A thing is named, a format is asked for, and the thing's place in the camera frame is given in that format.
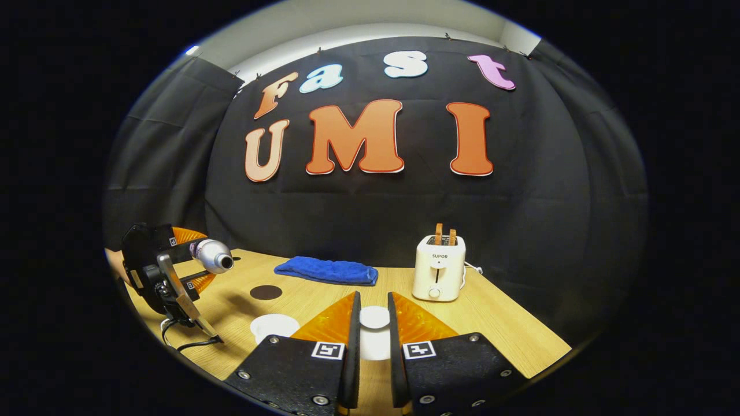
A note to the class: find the dark round coaster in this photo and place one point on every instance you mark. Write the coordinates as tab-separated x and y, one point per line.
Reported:
266	292

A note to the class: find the white toaster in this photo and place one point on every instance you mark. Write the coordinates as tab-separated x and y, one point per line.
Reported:
437	271

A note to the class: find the white teacup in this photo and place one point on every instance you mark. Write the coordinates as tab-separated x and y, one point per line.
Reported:
274	324

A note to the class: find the silver water bottle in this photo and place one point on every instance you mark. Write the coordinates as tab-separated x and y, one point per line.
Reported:
211	254

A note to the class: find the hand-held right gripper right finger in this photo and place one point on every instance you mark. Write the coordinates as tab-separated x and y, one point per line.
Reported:
396	370

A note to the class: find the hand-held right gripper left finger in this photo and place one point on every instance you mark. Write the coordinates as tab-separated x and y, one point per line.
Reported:
352	370

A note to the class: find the blue towel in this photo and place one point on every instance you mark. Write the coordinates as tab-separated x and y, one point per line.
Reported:
326	270

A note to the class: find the black backdrop cloth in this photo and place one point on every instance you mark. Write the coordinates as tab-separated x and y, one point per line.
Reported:
376	214

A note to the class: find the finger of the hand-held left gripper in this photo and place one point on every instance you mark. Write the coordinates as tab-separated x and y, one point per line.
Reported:
188	235
202	282

